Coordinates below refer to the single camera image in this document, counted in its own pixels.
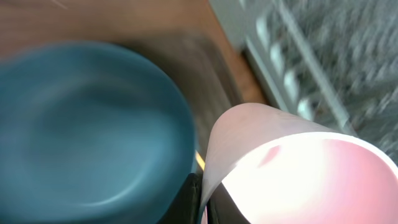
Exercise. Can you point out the dark blue plate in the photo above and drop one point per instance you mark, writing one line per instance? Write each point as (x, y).
(91, 133)

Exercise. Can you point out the grey dishwasher rack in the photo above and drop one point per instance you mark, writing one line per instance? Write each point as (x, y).
(333, 62)

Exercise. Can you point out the pink cup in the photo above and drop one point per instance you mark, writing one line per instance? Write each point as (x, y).
(280, 168)

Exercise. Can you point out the brown serving tray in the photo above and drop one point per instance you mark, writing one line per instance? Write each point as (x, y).
(196, 65)

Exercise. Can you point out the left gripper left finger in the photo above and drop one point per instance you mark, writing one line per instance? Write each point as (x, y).
(185, 206)

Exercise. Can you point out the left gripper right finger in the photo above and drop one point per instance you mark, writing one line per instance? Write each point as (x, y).
(221, 208)

